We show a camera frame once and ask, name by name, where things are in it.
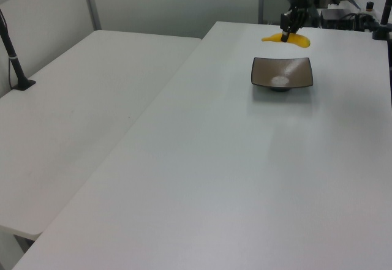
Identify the black cable bundle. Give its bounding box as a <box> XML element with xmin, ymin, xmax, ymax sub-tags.
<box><xmin>344</xmin><ymin>12</ymin><xmax>379</xmax><ymax>32</ymax></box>

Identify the black electronics box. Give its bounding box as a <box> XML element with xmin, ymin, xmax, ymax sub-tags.
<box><xmin>320</xmin><ymin>8</ymin><xmax>358</xmax><ymax>29</ymax></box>

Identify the black camera stand with clamp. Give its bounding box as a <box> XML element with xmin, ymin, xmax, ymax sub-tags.
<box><xmin>372</xmin><ymin>0</ymin><xmax>392</xmax><ymax>41</ymax></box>

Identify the yellow banana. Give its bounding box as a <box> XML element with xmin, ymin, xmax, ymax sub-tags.
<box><xmin>261</xmin><ymin>32</ymin><xmax>312</xmax><ymax>49</ymax></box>

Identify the grey partition frame post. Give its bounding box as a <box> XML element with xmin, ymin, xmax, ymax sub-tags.
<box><xmin>80</xmin><ymin>0</ymin><xmax>102</xmax><ymax>32</ymax></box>

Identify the black camera stand pole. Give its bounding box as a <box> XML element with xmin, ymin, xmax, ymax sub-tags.
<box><xmin>0</xmin><ymin>8</ymin><xmax>37</xmax><ymax>91</ymax></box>

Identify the square brown ceramic plate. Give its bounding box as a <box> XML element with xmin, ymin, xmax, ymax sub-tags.
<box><xmin>251</xmin><ymin>56</ymin><xmax>315</xmax><ymax>92</ymax></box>

